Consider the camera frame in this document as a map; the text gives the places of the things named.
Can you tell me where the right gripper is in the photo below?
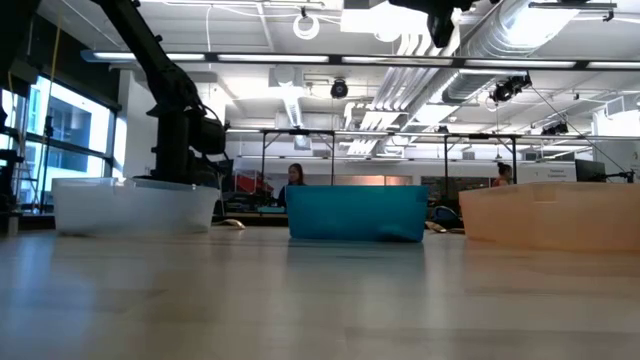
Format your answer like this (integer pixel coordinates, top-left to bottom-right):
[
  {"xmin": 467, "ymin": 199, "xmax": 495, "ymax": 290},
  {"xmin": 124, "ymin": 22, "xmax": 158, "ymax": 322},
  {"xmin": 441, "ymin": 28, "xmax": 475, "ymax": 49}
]
[{"xmin": 388, "ymin": 0, "xmax": 476, "ymax": 49}]

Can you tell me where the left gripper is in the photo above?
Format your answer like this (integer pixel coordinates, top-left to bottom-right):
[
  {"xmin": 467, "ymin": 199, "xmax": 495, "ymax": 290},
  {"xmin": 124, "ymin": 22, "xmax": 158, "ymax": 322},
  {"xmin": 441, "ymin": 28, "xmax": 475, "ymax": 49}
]
[{"xmin": 148, "ymin": 103, "xmax": 229, "ymax": 190}]

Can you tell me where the clear plastic bin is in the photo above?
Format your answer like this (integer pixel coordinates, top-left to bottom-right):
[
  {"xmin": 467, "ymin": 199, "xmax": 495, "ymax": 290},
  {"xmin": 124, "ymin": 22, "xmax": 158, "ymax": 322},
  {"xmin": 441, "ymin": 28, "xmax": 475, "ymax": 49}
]
[{"xmin": 51, "ymin": 176, "xmax": 222, "ymax": 238}]

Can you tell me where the teal plastic bin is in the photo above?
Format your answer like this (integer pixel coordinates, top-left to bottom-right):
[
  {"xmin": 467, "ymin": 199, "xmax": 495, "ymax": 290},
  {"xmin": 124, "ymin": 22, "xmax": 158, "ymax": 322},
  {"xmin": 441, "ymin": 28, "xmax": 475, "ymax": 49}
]
[{"xmin": 285, "ymin": 184, "xmax": 430, "ymax": 244}]

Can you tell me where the round black ceiling speaker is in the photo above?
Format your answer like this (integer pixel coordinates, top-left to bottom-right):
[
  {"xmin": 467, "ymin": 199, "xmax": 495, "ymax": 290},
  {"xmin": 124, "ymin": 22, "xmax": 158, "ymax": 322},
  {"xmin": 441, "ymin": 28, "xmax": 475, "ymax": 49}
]
[{"xmin": 329, "ymin": 78, "xmax": 350, "ymax": 101}]

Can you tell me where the black light stand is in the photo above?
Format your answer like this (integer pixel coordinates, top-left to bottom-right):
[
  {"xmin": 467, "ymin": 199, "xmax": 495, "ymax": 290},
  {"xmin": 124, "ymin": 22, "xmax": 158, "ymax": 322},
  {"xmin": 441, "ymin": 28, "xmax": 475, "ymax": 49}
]
[{"xmin": 38, "ymin": 113, "xmax": 55, "ymax": 214}]

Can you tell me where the person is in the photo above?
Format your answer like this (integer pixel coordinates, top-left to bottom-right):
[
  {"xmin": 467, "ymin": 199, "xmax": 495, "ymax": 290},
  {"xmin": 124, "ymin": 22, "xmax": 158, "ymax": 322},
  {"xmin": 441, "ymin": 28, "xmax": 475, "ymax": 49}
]
[
  {"xmin": 276, "ymin": 162, "xmax": 307, "ymax": 209},
  {"xmin": 491, "ymin": 161, "xmax": 515, "ymax": 188}
]

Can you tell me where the overhead light bar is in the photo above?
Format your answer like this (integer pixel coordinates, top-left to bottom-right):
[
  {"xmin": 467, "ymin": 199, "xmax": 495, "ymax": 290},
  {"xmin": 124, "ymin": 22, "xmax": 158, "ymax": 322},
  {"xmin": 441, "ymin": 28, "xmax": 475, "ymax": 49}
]
[{"xmin": 79, "ymin": 48, "xmax": 640, "ymax": 71}]

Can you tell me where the black shelf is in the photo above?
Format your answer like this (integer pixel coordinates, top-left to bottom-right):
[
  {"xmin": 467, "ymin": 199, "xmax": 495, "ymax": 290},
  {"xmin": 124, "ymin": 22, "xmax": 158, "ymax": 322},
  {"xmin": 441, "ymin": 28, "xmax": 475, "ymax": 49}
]
[{"xmin": 0, "ymin": 148, "xmax": 40, "ymax": 237}]

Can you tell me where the dark monitor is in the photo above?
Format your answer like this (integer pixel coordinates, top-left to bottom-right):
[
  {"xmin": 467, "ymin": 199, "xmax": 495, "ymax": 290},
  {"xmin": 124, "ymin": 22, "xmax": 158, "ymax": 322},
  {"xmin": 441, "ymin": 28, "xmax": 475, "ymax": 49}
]
[{"xmin": 574, "ymin": 158, "xmax": 608, "ymax": 184}]

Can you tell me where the orange plastic bin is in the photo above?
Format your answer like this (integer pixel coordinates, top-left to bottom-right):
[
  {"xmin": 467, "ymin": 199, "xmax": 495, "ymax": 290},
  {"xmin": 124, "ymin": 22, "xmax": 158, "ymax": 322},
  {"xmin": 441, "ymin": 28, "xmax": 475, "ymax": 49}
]
[{"xmin": 458, "ymin": 181, "xmax": 640, "ymax": 252}]

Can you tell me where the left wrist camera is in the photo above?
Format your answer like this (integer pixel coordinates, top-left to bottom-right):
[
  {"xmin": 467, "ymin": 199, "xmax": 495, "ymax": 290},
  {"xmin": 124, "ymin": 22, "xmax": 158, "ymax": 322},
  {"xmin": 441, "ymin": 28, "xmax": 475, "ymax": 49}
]
[{"xmin": 191, "ymin": 116, "xmax": 229, "ymax": 156}]

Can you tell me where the black ceiling camera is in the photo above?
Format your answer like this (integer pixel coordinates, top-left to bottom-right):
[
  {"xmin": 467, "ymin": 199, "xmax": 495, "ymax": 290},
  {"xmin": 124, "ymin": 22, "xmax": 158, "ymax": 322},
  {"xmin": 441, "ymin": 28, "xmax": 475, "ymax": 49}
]
[
  {"xmin": 541, "ymin": 121, "xmax": 570, "ymax": 137},
  {"xmin": 489, "ymin": 73, "xmax": 533, "ymax": 104}
]

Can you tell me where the white cable coil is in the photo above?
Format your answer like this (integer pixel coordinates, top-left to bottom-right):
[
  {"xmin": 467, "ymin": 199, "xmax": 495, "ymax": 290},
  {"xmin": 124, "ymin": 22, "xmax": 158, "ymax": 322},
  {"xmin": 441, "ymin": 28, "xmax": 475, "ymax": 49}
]
[{"xmin": 292, "ymin": 6, "xmax": 321, "ymax": 42}]

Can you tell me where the yellow cable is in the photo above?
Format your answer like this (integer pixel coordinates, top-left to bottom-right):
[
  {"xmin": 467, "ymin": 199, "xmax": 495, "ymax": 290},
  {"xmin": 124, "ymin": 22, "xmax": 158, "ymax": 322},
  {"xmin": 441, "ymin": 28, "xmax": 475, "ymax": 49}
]
[{"xmin": 48, "ymin": 14, "xmax": 64, "ymax": 94}]

